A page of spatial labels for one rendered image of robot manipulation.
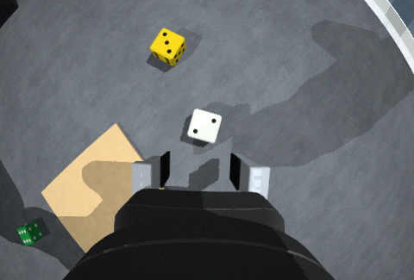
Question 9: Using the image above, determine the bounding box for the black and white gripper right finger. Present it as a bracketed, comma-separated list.
[229, 153, 270, 199]

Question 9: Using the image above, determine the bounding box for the green die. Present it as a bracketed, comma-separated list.
[17, 221, 44, 246]

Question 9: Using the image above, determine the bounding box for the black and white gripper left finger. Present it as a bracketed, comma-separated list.
[132, 151, 170, 196]

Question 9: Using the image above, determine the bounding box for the yellow die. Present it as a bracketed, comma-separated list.
[150, 28, 186, 66]

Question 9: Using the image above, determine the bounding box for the white die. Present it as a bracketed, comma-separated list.
[188, 109, 222, 143]

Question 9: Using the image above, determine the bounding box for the tan flat mat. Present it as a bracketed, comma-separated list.
[41, 123, 144, 253]

